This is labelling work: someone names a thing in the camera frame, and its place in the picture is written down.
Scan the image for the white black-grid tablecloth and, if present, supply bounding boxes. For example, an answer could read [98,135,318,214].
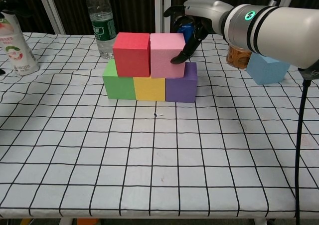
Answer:
[0,32,319,220]

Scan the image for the clear jar of rubber bands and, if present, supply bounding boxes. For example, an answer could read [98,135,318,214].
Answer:
[225,44,252,68]

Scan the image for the yellow foam cube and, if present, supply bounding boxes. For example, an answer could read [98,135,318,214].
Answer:
[133,76,166,102]

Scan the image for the pink foam cube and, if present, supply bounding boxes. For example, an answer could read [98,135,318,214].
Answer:
[149,33,186,79]

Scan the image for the light blue foam cube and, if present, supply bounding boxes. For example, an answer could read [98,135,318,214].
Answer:
[246,52,291,86]

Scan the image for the white drink bottle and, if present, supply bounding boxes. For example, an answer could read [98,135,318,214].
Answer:
[0,10,40,76]

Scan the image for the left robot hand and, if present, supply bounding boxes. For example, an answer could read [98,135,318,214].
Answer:
[0,8,30,18]

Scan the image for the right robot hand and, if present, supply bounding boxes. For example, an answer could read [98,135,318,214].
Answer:
[163,0,234,65]

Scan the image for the clear water bottle green label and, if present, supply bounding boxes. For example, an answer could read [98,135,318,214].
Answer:
[86,0,118,60]

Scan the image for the purple foam cube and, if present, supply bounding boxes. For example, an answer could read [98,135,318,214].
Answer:
[164,61,198,103]

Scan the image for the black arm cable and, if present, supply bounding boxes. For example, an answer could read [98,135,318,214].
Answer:
[295,61,319,225]

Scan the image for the blue soda can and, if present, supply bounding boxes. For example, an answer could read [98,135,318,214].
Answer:
[174,17,197,40]

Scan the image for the red foam cube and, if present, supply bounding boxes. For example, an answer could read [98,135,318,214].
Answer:
[112,32,152,77]

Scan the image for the green foam cube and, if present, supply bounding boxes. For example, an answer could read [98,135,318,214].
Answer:
[102,59,137,100]

